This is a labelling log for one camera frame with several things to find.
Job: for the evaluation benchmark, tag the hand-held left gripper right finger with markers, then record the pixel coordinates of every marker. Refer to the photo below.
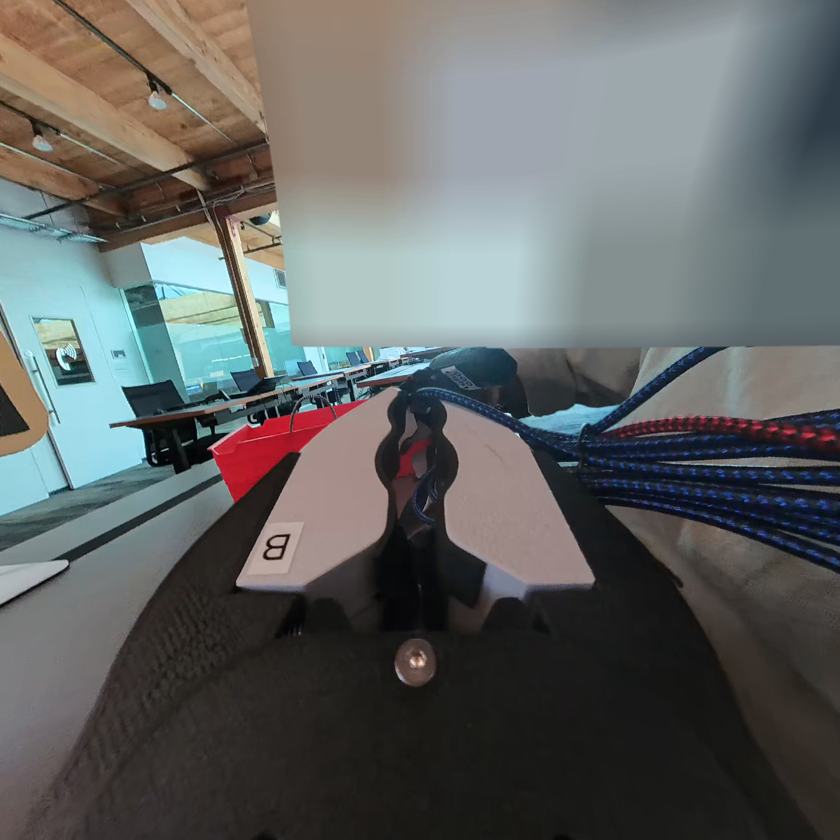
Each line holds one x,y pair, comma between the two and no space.
512,512

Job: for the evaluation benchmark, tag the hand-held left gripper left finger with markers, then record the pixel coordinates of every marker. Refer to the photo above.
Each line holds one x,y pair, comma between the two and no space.
328,499

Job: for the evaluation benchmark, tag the red plastic bin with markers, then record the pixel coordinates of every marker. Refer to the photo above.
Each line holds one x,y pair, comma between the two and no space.
262,453

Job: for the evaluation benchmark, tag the long wooden desk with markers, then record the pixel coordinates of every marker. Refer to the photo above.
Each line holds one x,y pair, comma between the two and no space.
394,375
197,410

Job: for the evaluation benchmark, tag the black office chair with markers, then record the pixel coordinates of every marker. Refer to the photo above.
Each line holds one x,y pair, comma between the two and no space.
249,382
157,400

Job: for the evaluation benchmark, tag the white door with window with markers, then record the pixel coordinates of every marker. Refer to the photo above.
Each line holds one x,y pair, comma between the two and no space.
65,433

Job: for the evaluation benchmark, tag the person's beige clothing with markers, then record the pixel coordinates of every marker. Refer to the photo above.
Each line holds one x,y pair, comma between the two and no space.
754,656

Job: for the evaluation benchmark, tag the white flat object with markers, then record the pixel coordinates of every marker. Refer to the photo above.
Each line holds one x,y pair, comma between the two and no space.
26,577

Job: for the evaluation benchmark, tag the tan and black object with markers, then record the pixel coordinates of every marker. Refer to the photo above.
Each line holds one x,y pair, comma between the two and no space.
26,387

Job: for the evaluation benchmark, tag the ceiling track light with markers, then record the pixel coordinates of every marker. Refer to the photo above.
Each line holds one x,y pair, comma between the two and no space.
42,141
156,98

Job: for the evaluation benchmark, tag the wooden post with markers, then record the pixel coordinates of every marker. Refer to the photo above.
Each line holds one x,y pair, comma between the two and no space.
246,295

